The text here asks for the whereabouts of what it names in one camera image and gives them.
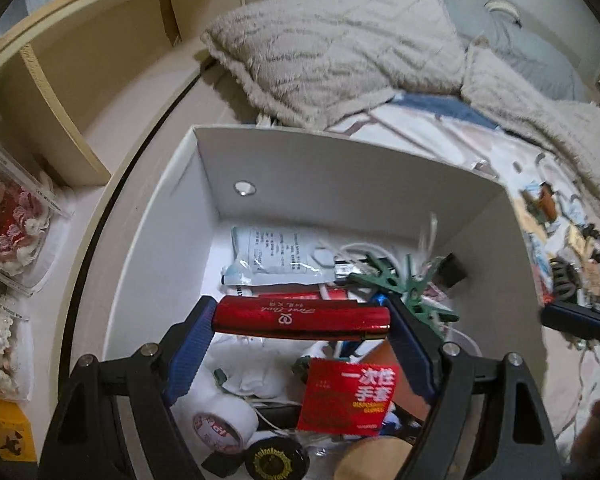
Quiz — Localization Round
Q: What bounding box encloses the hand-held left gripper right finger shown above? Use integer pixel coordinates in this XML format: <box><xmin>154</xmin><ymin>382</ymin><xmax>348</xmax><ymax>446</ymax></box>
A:
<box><xmin>386</xmin><ymin>299</ymin><xmax>565</xmax><ymax>480</ymax></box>

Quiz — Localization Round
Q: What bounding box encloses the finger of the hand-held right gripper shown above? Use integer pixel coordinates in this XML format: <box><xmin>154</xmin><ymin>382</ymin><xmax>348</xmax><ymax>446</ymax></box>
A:
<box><xmin>539</xmin><ymin>300</ymin><xmax>600</xmax><ymax>334</ymax></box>

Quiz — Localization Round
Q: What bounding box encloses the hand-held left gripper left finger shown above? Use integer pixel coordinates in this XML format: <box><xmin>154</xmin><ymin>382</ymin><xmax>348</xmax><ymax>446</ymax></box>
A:
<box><xmin>37</xmin><ymin>296</ymin><xmax>219</xmax><ymax>480</ymax></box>

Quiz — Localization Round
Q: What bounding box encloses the round wooden disc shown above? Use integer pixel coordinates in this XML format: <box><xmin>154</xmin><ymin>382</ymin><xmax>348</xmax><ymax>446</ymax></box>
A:
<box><xmin>335</xmin><ymin>437</ymin><xmax>416</xmax><ymax>480</ymax></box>

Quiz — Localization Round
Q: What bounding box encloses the red glossy case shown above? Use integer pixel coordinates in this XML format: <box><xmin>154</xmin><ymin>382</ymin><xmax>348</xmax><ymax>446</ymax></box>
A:
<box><xmin>212</xmin><ymin>296</ymin><xmax>392</xmax><ymax>341</ymax></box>

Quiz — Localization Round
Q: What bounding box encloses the white shoe box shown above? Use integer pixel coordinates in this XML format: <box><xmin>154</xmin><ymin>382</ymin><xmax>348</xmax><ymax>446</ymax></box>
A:
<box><xmin>100</xmin><ymin>125</ymin><xmax>546</xmax><ymax>480</ymax></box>

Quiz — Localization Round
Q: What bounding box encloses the clear plastic container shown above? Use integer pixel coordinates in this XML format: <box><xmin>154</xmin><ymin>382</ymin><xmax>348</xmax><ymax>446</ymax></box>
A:
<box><xmin>0</xmin><ymin>160</ymin><xmax>76</xmax><ymax>296</ymax></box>
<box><xmin>0</xmin><ymin>285</ymin><xmax>36</xmax><ymax>401</ymax></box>

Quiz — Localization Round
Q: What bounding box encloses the white tape roll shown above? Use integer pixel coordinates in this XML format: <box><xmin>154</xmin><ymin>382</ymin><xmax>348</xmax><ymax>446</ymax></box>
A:
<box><xmin>172</xmin><ymin>365</ymin><xmax>258</xmax><ymax>453</ymax></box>

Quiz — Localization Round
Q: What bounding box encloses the red glossy packet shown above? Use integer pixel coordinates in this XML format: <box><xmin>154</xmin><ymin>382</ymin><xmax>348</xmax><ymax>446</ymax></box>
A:
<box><xmin>296</xmin><ymin>357</ymin><xmax>398</xmax><ymax>436</ymax></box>

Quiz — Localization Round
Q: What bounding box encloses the green plastic rack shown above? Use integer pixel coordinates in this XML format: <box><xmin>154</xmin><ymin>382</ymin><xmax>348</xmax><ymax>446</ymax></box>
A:
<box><xmin>350</xmin><ymin>252</ymin><xmax>461</xmax><ymax>326</ymax></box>

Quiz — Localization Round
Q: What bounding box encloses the small black box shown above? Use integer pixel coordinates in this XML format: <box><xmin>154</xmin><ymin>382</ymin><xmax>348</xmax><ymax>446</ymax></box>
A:
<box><xmin>439</xmin><ymin>254</ymin><xmax>469</xmax><ymax>287</ymax></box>

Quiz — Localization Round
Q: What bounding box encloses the red and white tube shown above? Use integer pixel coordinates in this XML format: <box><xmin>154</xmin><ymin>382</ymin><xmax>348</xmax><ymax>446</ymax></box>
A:
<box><xmin>224</xmin><ymin>284</ymin><xmax>361</xmax><ymax>306</ymax></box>

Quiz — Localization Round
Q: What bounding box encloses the black round lid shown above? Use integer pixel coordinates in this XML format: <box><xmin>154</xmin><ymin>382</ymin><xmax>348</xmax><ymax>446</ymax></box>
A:
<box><xmin>244</xmin><ymin>435</ymin><xmax>311</xmax><ymax>480</ymax></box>

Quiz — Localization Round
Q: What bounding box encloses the yellow box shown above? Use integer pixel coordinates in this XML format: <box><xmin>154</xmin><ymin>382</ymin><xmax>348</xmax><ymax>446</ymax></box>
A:
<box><xmin>0</xmin><ymin>392</ymin><xmax>38</xmax><ymax>463</ymax></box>

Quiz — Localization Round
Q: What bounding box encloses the wooden shelf unit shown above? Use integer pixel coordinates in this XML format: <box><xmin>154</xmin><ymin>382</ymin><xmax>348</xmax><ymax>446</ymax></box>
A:
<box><xmin>0</xmin><ymin>0</ymin><xmax>266</xmax><ymax>191</ymax></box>

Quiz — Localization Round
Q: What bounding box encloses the beige fuzzy blanket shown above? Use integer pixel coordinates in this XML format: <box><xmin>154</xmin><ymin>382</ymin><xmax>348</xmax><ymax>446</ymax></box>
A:
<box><xmin>200</xmin><ymin>0</ymin><xmax>600</xmax><ymax>221</ymax></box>

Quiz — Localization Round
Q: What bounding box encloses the black cable bundle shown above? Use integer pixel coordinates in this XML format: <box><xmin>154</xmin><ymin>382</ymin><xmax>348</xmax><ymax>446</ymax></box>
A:
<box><xmin>547</xmin><ymin>257</ymin><xmax>588</xmax><ymax>306</ymax></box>

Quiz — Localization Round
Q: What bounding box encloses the brown handled tool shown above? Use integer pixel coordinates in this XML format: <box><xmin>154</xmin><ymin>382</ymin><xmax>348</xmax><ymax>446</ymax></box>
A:
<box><xmin>530</xmin><ymin>185</ymin><xmax>561</xmax><ymax>221</ymax></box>

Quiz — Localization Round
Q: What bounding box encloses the white ring-shaped object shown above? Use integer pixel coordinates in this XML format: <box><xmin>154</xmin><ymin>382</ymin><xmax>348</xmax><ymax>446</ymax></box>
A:
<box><xmin>482</xmin><ymin>0</ymin><xmax>523</xmax><ymax>26</ymax></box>

